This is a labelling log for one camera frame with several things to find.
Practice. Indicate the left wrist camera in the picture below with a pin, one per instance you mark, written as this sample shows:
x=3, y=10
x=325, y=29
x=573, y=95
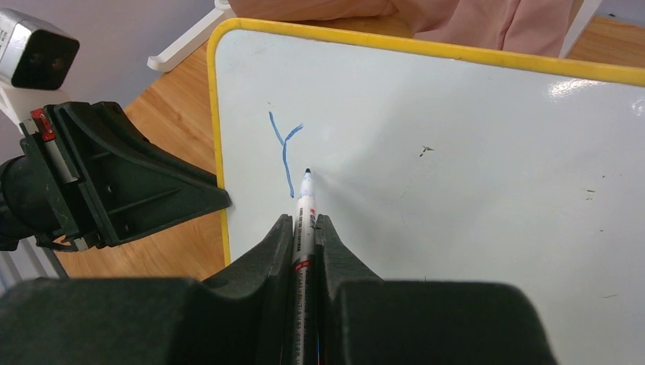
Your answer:
x=36, y=57

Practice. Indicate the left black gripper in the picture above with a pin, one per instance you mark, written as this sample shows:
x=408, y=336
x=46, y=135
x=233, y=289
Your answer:
x=88, y=178

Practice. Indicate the pink drawstring shorts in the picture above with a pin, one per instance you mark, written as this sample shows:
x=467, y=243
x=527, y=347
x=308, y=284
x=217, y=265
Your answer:
x=535, y=27

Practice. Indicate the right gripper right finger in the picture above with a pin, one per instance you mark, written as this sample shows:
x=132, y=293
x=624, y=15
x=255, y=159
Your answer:
x=364, y=319

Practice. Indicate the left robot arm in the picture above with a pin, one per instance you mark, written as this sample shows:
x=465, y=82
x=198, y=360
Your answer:
x=88, y=178

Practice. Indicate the yellow framed whiteboard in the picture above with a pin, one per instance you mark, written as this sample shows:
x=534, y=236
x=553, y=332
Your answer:
x=437, y=161

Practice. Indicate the white blue whiteboard marker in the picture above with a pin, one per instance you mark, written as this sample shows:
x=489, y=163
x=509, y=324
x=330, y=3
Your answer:
x=303, y=338

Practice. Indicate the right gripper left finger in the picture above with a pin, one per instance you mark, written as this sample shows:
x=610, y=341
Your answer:
x=234, y=317

